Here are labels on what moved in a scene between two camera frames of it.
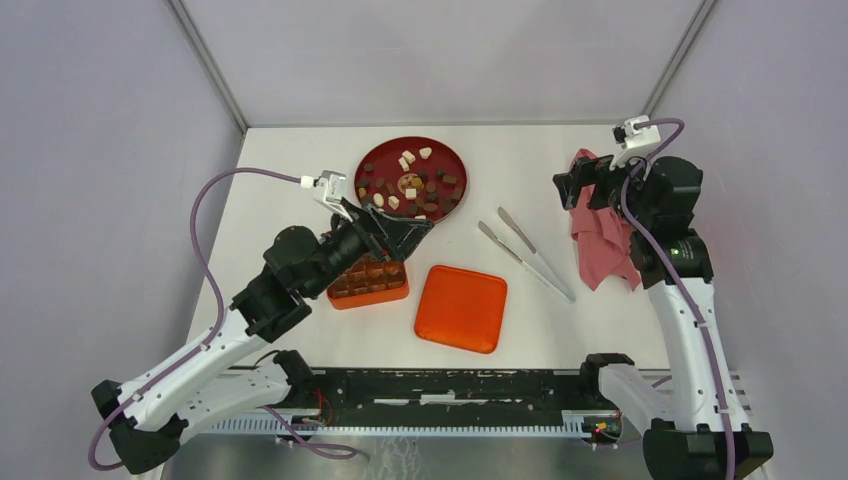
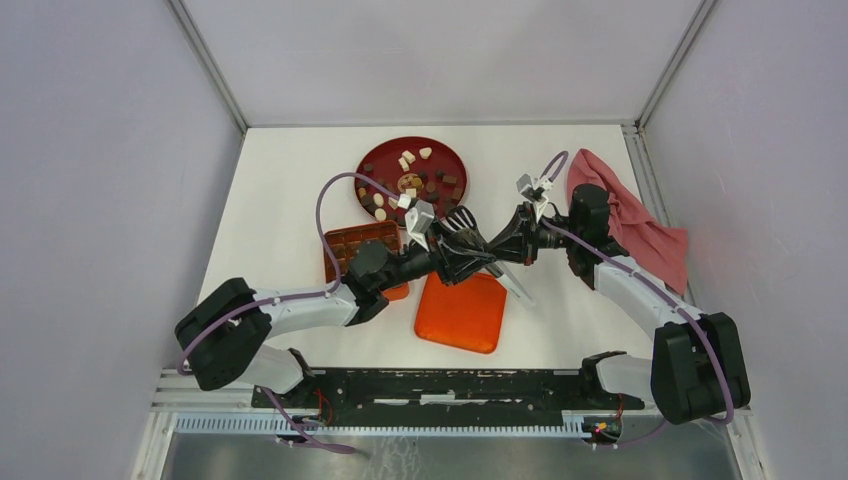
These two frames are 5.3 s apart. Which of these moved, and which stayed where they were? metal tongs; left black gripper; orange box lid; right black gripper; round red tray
Moved: metal tongs; left black gripper; right black gripper
Stayed: orange box lid; round red tray
